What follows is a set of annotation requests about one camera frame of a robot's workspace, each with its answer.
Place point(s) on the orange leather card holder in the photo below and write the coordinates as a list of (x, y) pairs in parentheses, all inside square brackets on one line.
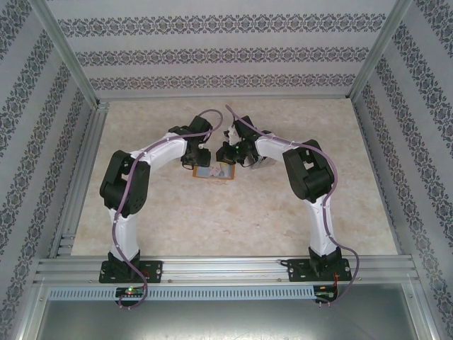
[(203, 172)]

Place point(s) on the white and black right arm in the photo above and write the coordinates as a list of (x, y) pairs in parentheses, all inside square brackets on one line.
[(274, 150)]

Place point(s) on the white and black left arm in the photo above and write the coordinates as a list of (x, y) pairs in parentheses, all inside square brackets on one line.
[(166, 152)]

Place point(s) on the black controller board green light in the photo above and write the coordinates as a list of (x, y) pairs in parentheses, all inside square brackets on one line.
[(130, 292)]

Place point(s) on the grey metal sheet panel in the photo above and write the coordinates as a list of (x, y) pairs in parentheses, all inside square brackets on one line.
[(226, 322)]

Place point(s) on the small black controller board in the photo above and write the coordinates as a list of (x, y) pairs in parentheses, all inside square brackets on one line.
[(325, 294)]

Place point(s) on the white right camera mount block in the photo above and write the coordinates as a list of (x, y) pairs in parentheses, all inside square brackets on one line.
[(230, 132)]

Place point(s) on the aluminium side rail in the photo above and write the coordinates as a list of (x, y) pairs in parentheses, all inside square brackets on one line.
[(93, 131)]

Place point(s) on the wide aluminium base rail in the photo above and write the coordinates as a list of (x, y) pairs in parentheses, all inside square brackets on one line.
[(219, 269)]

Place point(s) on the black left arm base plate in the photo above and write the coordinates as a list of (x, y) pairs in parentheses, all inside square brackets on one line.
[(152, 271)]

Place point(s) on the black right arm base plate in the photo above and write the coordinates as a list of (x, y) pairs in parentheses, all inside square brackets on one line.
[(297, 271)]

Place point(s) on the aluminium frame post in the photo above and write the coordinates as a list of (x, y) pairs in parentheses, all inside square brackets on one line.
[(376, 53), (73, 60)]

